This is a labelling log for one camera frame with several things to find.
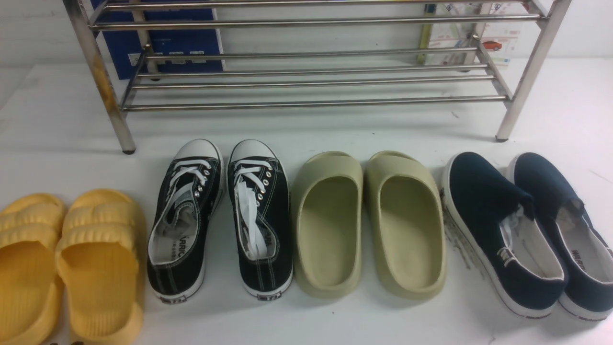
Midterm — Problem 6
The left navy slip-on shoe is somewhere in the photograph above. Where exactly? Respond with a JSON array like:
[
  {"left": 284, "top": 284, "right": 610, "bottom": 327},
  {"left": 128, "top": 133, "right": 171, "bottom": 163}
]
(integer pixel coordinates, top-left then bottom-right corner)
[{"left": 440, "top": 151, "right": 568, "bottom": 319}]

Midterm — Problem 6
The yellow slipper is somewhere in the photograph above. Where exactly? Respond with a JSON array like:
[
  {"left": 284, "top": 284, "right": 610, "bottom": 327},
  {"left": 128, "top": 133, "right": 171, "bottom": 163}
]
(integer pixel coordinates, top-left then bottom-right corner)
[
  {"left": 0, "top": 194, "right": 66, "bottom": 345},
  {"left": 55, "top": 189, "right": 147, "bottom": 345}
]

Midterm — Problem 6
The black canvas sneaker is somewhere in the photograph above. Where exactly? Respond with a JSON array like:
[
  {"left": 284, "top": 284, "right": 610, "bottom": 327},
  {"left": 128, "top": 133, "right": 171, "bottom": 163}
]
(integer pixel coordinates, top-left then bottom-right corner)
[
  {"left": 147, "top": 139, "right": 224, "bottom": 304},
  {"left": 227, "top": 139, "right": 294, "bottom": 301}
]

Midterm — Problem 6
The right navy slip-on shoe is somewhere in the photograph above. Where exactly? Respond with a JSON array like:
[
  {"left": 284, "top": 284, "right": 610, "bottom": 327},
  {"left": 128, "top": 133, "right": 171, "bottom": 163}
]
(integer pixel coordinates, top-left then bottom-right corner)
[{"left": 507, "top": 152, "right": 613, "bottom": 322}]

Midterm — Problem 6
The left yellow slipper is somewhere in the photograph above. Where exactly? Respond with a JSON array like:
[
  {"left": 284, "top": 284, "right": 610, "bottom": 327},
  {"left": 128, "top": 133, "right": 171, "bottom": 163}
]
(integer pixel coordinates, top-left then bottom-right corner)
[{"left": 0, "top": 194, "right": 66, "bottom": 345}]

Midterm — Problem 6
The blue box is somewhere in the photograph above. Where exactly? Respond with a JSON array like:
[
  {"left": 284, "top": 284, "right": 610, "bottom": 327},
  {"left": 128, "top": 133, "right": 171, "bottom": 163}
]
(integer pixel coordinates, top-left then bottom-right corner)
[{"left": 103, "top": 9, "right": 226, "bottom": 80}]

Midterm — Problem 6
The right beige slipper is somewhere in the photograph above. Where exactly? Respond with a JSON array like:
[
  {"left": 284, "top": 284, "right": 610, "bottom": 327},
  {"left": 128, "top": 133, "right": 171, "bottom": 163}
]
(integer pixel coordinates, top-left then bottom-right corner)
[{"left": 365, "top": 150, "right": 446, "bottom": 300}]

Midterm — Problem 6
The stainless steel shoe rack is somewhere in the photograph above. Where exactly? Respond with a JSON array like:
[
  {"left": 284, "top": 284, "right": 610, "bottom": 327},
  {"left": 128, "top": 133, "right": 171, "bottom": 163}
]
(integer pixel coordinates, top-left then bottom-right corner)
[{"left": 64, "top": 0, "right": 571, "bottom": 155}]

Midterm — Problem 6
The white colourful printed box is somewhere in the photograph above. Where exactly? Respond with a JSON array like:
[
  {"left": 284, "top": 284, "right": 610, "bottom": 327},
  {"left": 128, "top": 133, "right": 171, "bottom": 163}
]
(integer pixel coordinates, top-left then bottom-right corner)
[{"left": 420, "top": 2, "right": 529, "bottom": 68}]

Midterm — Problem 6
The left beige slipper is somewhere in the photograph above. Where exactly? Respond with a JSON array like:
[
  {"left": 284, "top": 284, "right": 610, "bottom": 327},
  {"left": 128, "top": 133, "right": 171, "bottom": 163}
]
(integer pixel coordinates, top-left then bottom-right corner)
[{"left": 290, "top": 151, "right": 363, "bottom": 299}]

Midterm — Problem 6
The beige slipper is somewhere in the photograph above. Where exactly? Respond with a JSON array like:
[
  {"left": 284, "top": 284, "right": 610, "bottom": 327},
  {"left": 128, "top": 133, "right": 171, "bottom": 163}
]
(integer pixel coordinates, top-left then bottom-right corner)
[
  {"left": 365, "top": 150, "right": 446, "bottom": 300},
  {"left": 290, "top": 151, "right": 363, "bottom": 299}
]

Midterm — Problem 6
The navy slip-on shoe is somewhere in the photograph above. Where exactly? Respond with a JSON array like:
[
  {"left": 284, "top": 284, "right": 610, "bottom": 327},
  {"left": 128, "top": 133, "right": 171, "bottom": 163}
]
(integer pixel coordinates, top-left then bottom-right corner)
[
  {"left": 507, "top": 152, "right": 613, "bottom": 322},
  {"left": 440, "top": 151, "right": 568, "bottom": 319}
]

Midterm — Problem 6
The right yellow slipper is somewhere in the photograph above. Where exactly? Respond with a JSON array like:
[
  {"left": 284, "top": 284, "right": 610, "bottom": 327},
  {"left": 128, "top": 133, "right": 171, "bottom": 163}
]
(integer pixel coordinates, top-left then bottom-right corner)
[{"left": 55, "top": 189, "right": 147, "bottom": 345}]

